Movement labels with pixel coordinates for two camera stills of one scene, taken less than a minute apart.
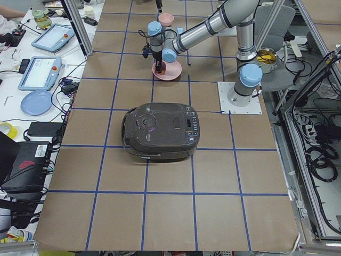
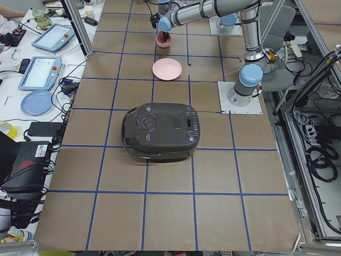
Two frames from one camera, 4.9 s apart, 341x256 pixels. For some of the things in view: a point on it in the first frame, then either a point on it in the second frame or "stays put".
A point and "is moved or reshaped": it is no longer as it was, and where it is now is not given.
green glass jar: (41, 18) stays put
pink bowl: (165, 19) is moved or reshaped
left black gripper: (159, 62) → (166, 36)
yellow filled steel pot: (267, 58) stays put
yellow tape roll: (12, 132) stays put
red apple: (163, 68) is moved or reshaped
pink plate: (173, 70) stays put
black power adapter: (44, 129) stays put
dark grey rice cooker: (161, 131) stays put
